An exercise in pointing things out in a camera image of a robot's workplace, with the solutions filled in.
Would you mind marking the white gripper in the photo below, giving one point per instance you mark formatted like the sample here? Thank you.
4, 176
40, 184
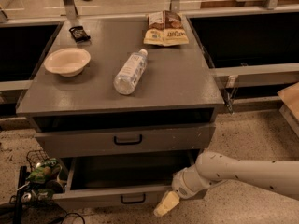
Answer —
179, 186

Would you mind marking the grey drawer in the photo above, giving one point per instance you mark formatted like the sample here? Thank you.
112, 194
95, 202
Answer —
119, 180
125, 140

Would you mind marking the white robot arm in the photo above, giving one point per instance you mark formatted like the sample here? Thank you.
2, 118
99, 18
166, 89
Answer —
211, 169

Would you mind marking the grey top drawer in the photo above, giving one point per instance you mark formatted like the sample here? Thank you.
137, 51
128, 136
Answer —
125, 140

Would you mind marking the grey drawer cabinet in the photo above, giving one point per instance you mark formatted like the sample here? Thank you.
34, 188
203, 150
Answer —
176, 88

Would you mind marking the green chip bag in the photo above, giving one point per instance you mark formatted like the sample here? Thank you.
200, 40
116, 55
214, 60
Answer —
45, 171

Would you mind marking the clear plastic water bottle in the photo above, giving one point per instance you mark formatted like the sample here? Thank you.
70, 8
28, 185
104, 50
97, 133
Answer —
126, 80

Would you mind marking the cardboard box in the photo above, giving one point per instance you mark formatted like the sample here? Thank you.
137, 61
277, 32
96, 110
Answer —
290, 98

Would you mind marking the white bowl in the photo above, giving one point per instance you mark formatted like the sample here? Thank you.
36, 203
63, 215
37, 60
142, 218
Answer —
67, 62

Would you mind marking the brown yellow chip bag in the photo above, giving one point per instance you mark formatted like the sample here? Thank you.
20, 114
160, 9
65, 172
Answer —
165, 28

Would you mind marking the small black snack packet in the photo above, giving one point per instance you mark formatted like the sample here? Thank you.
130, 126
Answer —
79, 34

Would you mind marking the black wire basket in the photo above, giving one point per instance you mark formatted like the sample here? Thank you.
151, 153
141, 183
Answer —
34, 157

